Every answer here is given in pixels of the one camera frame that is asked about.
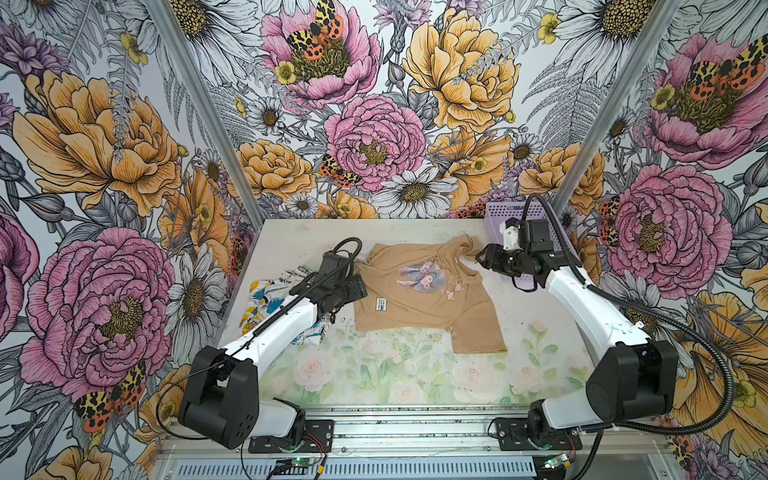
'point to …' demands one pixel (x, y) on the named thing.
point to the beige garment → (431, 286)
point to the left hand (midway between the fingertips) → (352, 307)
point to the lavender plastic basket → (499, 212)
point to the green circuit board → (302, 461)
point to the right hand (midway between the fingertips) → (484, 274)
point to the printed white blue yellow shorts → (264, 292)
